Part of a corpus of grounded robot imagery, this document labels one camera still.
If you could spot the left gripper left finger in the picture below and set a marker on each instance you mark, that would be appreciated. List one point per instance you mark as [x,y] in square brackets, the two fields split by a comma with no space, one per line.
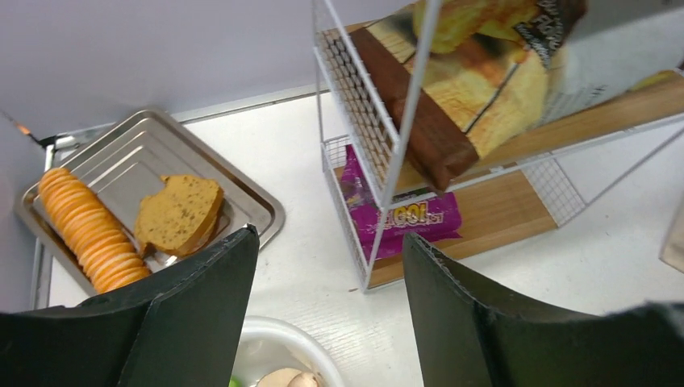
[178,327]

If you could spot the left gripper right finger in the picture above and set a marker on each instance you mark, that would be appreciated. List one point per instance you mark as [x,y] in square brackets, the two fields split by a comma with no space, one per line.
[473,331]

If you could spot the purple snack packet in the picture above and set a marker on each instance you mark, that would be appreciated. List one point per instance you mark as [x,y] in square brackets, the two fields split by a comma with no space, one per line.
[435,219]

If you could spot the beige canvas tote bag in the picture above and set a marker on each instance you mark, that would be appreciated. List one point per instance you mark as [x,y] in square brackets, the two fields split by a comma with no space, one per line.
[672,247]

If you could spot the white plastic basin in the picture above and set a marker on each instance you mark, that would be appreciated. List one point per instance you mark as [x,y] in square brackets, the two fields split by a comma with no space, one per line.
[268,345]

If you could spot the stack of round crackers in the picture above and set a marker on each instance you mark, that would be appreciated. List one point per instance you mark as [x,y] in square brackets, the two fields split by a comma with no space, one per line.
[104,252]

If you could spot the slice of brown bread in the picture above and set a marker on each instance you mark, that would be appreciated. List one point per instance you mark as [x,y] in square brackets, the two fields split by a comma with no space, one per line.
[179,219]

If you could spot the metal tray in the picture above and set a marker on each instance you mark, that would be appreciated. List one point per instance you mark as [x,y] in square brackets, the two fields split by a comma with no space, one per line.
[126,163]

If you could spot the white brown snack bag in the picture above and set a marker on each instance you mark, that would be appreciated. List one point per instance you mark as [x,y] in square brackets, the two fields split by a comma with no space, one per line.
[541,75]

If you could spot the white wire shelf rack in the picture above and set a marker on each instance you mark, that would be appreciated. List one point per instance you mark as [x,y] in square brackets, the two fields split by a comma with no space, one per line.
[374,71]

